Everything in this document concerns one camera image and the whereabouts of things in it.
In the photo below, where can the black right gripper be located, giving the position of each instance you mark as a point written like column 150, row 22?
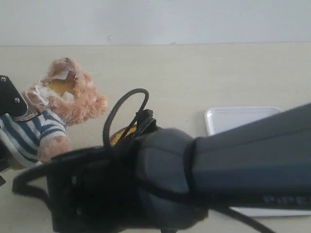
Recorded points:
column 91, row 194

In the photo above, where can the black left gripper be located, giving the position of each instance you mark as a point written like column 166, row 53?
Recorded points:
column 13, row 104

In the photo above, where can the plush teddy bear striped shirt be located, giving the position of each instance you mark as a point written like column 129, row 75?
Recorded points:
column 65, row 96

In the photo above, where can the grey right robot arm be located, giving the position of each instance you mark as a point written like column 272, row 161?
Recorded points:
column 168, row 180

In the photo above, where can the round metal bowl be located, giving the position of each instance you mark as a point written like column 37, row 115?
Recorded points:
column 110, row 139

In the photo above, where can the white rectangular plastic tray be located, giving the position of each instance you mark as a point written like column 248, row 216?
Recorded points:
column 220, row 119

